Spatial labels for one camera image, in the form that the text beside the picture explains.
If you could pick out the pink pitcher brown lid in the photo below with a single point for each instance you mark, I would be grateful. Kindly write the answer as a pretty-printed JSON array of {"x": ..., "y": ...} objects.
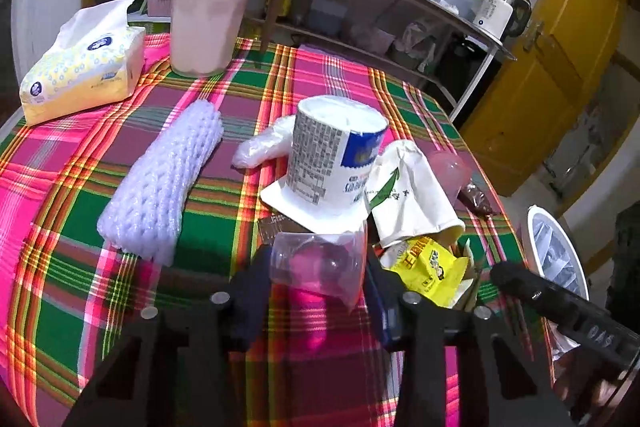
[{"x": 200, "y": 32}]

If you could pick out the plaid tablecloth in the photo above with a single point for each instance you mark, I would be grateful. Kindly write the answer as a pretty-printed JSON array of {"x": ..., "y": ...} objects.
[{"x": 100, "y": 307}]

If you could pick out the white plastic bags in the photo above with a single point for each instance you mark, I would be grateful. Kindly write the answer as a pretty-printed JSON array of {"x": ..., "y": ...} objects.
[{"x": 417, "y": 47}]

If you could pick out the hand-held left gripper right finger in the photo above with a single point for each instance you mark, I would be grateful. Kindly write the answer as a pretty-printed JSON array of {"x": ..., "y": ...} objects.
[{"x": 385, "y": 307}]

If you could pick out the white paper cup blue label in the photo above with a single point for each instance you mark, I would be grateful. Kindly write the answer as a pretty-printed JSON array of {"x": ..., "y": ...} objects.
[{"x": 320, "y": 157}]

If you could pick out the white trash bin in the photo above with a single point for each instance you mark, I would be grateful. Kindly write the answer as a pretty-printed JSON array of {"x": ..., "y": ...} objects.
[{"x": 531, "y": 232}]

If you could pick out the bluish bin liner bag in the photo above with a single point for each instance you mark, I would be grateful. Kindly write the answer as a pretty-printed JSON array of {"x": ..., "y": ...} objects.
[{"x": 550, "y": 252}]

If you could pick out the translucent jerrycan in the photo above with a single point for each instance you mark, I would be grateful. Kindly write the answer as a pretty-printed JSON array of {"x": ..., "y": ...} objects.
[{"x": 327, "y": 14}]

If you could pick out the white electric kettle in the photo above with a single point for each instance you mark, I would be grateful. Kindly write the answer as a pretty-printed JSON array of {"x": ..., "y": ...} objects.
[{"x": 495, "y": 12}]

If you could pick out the pinkish clear plastic cup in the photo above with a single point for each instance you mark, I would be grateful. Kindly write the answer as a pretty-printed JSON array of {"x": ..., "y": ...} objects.
[{"x": 450, "y": 174}]

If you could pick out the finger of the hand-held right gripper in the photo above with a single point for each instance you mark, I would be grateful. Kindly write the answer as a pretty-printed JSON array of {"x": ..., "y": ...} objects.
[{"x": 515, "y": 282}]

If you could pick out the crushed paper cup green print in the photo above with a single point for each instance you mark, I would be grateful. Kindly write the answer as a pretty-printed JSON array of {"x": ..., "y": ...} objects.
[{"x": 415, "y": 197}]

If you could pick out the pink basket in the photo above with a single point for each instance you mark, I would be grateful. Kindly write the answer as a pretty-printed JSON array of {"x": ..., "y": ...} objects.
[{"x": 159, "y": 2}]

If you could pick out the yellow tissue pack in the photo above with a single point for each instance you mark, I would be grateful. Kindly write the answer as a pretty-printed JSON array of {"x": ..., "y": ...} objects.
[{"x": 75, "y": 77}]

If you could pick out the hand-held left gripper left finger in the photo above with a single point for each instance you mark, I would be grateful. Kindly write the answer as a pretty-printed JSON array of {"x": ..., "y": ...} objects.
[{"x": 250, "y": 307}]

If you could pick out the yellow snack packet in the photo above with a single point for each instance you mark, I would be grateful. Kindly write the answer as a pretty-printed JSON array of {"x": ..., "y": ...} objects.
[{"x": 425, "y": 272}]

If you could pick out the white foam net sleeve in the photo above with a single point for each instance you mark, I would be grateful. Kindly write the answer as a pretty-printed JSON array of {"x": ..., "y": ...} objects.
[{"x": 160, "y": 177}]

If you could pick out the yellow door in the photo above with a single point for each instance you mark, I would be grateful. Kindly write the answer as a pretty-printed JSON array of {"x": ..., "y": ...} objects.
[{"x": 560, "y": 72}]

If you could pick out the clear plastic bag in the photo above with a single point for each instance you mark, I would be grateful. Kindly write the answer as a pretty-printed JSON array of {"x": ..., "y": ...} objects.
[{"x": 255, "y": 149}]

